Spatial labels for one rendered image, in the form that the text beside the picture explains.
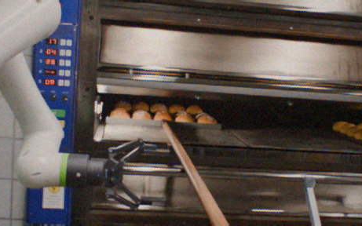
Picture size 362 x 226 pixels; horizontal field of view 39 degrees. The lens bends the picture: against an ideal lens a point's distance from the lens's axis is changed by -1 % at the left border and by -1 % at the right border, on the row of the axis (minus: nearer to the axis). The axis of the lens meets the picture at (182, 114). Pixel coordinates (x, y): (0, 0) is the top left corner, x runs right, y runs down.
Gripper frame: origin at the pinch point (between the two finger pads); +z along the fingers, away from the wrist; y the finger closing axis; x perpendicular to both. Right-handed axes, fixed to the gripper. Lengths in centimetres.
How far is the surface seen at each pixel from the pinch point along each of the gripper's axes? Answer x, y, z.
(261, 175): -14.1, 1.4, 32.1
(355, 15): -47, -55, 72
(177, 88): -36.3, -22.6, 5.6
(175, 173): -13.7, 2.3, 4.9
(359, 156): -52, 0, 82
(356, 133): -96, -4, 102
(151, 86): -36.2, -22.5, -3.3
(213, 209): 35.8, -1.6, 7.7
